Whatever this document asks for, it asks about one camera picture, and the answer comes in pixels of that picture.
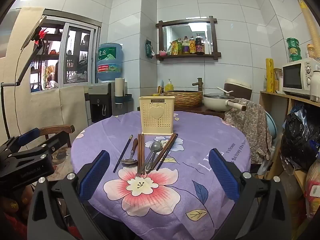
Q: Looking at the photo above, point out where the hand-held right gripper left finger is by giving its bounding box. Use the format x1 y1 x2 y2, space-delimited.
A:
27 150 110 240

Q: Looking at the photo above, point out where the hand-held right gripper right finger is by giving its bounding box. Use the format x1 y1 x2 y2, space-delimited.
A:
209 148 292 240

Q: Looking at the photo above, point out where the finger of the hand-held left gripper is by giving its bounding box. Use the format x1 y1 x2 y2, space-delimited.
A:
0 127 40 153
37 125 75 156

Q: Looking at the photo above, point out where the black chopstick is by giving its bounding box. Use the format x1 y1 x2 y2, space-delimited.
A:
156 134 179 171
113 135 133 173

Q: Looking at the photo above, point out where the wooden handled spoon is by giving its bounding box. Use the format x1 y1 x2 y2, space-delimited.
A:
121 138 139 166

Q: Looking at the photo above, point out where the cream plastic utensil holder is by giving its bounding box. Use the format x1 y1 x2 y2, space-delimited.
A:
139 96 175 134

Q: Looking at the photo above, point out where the person's left hand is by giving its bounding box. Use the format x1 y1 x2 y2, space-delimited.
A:
0 180 34 220

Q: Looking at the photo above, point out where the wooden chair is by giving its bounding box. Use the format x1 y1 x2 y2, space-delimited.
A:
38 124 75 148

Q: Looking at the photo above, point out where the purple floral tablecloth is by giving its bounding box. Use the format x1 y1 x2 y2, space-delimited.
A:
71 111 251 240

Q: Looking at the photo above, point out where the floral patterned cloth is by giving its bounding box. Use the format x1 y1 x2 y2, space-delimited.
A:
223 98 273 165

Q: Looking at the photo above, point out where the grey water dispenser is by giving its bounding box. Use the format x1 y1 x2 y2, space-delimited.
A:
84 82 113 124

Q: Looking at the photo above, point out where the dark wooden counter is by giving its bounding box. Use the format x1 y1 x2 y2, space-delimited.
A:
137 104 226 120

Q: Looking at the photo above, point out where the blue plastic basin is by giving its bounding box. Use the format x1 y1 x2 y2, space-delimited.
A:
264 111 277 141

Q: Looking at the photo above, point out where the white pan with glass lid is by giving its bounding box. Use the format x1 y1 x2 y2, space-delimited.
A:
203 93 247 112

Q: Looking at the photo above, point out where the white paper cup tube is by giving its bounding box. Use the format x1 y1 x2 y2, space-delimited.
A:
114 78 126 106

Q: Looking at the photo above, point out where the black plastic bag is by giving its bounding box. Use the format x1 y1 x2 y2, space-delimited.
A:
281 104 320 172

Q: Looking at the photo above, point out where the sliding window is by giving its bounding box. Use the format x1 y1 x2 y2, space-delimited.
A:
29 20 102 93

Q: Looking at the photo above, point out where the woven wash basin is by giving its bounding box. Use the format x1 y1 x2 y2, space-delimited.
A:
163 90 204 109

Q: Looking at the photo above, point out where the brown white rice cooker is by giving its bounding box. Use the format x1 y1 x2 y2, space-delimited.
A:
224 78 252 101

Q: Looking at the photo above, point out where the blue water bottle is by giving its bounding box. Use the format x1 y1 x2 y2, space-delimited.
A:
96 42 124 82

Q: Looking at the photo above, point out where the brass faucet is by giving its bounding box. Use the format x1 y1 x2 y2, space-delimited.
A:
192 77 204 92

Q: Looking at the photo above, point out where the red clamp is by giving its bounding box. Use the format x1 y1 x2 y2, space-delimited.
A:
32 28 48 46

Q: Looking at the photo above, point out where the glass jar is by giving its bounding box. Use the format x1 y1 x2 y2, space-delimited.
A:
273 68 283 92

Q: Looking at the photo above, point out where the yellow roll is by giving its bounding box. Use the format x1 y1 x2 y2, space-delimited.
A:
265 58 276 92

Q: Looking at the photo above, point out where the white microwave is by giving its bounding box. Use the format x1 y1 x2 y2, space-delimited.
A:
282 57 320 98

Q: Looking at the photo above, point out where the wooden framed mirror shelf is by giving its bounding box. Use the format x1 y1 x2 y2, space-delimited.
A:
155 16 218 61

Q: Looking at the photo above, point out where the white thermos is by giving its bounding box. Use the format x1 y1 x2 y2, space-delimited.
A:
310 70 320 102

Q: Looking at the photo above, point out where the green hanging bag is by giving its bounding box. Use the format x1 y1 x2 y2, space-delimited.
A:
145 39 156 57

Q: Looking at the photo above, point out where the dark soy sauce bottle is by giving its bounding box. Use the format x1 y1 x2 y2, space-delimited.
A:
195 33 204 54

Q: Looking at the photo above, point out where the yellow paper cup stack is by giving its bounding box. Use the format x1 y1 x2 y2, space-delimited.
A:
297 0 320 55

